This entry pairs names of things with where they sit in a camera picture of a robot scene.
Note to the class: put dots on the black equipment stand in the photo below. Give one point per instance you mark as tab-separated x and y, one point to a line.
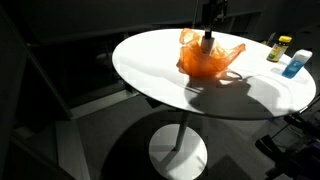
293	146

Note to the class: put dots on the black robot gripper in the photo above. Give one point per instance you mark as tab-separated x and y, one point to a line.
215	13

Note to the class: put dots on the white round table pedestal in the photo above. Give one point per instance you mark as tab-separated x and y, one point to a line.
178	153

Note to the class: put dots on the yellow-capped dark supplement bottle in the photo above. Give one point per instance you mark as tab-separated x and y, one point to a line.
278	49

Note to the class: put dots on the blue bottle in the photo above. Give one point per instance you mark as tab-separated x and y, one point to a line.
296	63

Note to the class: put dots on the orange plastic bag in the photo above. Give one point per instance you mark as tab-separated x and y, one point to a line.
200	63

